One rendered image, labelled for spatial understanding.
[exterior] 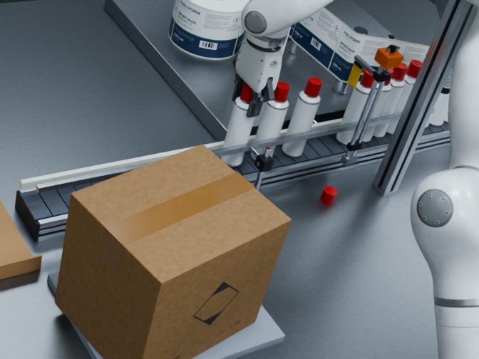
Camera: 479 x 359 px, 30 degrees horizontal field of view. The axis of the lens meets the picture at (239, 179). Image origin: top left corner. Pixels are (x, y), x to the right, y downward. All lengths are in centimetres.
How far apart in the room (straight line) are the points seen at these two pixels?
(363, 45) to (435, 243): 90
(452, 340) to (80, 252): 66
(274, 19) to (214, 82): 63
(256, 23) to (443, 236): 54
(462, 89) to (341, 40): 84
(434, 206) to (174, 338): 49
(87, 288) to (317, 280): 55
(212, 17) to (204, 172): 81
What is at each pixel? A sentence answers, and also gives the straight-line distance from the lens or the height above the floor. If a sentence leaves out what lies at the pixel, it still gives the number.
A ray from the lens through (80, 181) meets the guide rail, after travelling 178.
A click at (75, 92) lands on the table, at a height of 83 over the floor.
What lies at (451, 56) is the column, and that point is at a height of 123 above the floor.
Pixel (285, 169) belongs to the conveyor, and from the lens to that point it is 208.
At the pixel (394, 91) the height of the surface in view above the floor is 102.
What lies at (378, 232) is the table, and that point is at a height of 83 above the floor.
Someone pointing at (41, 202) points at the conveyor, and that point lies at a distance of 184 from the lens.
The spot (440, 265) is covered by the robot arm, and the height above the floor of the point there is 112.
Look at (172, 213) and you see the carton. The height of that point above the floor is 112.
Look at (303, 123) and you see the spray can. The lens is 206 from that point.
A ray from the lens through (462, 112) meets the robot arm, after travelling 159.
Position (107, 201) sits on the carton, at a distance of 150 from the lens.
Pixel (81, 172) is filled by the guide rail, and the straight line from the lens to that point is 188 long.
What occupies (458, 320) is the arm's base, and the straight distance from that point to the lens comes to 162.
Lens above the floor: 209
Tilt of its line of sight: 37 degrees down
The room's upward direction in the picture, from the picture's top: 17 degrees clockwise
